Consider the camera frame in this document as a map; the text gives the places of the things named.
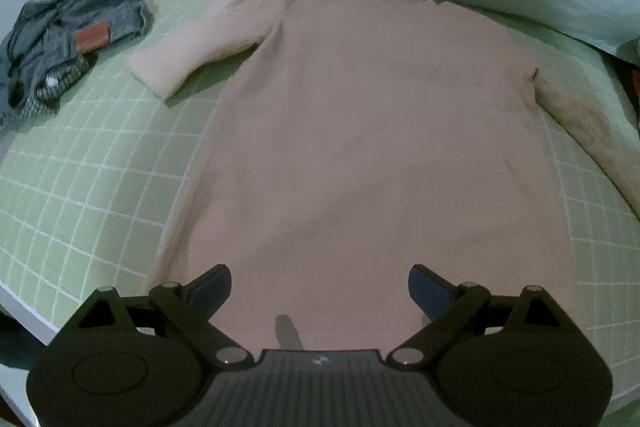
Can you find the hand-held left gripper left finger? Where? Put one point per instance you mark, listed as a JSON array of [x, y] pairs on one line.
[[212, 289]]

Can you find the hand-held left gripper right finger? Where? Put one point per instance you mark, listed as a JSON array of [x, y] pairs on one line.
[[430, 292]]

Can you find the cream long-sleeve shirt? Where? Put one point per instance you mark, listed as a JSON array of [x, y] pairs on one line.
[[375, 132]]

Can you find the green grid cutting mat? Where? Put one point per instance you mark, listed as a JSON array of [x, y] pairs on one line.
[[85, 167]]

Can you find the blue checked shirt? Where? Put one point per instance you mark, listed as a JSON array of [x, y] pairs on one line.
[[55, 87]]

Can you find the blue denim jeans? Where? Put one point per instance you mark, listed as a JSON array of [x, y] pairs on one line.
[[75, 17]]

